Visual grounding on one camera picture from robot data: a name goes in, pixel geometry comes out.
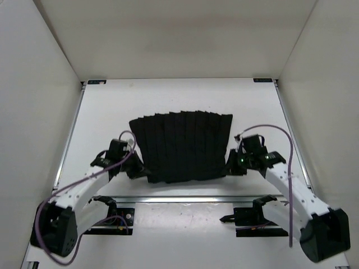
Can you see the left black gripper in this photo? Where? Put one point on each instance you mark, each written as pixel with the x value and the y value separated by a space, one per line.
pixel 139 170

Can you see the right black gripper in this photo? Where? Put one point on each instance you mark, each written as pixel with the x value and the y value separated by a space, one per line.
pixel 231 169

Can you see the black pleated skirt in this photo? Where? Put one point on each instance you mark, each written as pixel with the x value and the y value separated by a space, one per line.
pixel 183 146

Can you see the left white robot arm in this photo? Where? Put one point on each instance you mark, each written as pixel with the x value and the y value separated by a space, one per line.
pixel 61 220

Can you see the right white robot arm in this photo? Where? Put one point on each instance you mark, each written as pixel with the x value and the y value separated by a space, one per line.
pixel 322 231

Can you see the right blue corner label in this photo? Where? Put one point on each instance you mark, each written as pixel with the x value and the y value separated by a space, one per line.
pixel 262 80

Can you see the blue corner label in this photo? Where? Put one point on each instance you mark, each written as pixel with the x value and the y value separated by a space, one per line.
pixel 262 80
pixel 96 82

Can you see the left blue corner label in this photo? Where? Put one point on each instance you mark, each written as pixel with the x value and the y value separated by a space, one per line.
pixel 96 82

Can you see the aluminium front rail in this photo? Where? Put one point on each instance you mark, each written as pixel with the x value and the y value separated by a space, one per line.
pixel 184 199

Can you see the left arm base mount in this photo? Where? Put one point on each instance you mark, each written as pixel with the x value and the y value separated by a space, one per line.
pixel 119 220

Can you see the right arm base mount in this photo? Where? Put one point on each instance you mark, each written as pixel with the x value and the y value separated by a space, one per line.
pixel 250 221

